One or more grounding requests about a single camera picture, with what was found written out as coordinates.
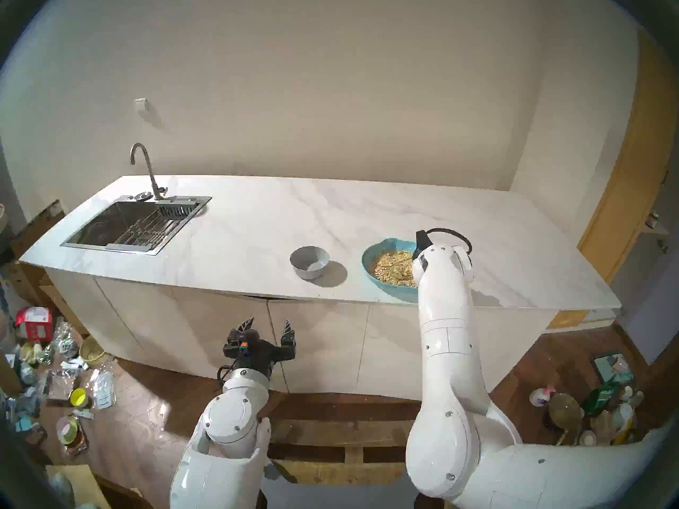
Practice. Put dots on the round metal sink knob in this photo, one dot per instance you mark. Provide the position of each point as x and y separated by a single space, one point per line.
144 196

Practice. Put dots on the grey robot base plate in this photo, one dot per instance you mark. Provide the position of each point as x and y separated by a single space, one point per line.
329 497

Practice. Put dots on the white counter cabinet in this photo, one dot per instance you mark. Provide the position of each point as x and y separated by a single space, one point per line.
329 343

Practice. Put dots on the white bottle pink cap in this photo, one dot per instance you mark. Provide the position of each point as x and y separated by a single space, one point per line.
540 397

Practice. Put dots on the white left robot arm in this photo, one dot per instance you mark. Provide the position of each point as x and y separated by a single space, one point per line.
231 418

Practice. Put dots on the white wall switch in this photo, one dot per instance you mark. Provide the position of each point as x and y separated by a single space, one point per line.
140 105

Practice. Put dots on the small jar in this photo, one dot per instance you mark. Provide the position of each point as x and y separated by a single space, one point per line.
652 219

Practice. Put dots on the yellow wooden door frame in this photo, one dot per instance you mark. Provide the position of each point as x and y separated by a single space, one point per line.
631 184

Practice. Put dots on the pink green cup stack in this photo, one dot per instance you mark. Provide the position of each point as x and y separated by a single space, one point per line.
67 430

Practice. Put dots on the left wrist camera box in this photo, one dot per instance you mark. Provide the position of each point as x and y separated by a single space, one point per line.
233 350

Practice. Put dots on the brown cardboard box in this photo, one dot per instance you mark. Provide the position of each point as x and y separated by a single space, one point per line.
37 229

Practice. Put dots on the wooden pallet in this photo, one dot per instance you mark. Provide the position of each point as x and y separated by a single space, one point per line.
339 433

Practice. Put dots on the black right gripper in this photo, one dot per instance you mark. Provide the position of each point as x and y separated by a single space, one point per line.
422 243

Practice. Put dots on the slotted steel sink tray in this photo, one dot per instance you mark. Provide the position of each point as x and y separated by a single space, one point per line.
176 211

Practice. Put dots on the red white box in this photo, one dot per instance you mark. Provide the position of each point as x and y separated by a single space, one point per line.
34 325

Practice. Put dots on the olive green bowl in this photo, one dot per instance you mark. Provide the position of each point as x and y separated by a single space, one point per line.
565 411

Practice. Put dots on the small grey bowl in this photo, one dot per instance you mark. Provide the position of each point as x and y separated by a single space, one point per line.
310 269

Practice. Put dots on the metal spoon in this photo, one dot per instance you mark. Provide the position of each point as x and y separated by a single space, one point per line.
404 258

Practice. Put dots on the stainless steel sink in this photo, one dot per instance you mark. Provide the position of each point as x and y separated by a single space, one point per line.
95 229

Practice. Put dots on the white plastic bottle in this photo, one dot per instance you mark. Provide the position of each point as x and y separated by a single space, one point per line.
621 418

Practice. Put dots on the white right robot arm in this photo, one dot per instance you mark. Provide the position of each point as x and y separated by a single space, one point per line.
445 327

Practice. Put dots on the blue scalloped bowl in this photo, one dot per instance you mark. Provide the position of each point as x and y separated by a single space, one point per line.
390 243

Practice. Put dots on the yellow green cup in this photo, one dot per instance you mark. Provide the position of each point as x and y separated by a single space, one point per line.
79 397

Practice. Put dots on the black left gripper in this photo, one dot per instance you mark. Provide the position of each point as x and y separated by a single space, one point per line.
257 357

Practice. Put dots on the dark framed picture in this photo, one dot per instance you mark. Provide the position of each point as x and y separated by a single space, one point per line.
610 366

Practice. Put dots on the curved steel faucet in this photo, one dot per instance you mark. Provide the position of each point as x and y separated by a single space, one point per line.
158 191

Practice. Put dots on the clear labelled plastic bag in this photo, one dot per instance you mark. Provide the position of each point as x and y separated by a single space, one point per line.
103 394

